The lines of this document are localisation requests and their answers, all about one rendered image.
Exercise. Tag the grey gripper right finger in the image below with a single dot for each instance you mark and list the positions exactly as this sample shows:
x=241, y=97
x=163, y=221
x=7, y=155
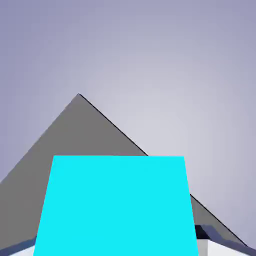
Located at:
x=216, y=245

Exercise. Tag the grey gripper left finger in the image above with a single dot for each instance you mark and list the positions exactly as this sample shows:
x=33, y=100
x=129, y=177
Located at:
x=22, y=249

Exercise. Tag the small cyan cube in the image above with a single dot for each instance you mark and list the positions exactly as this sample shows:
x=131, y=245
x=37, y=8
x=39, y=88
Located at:
x=116, y=206

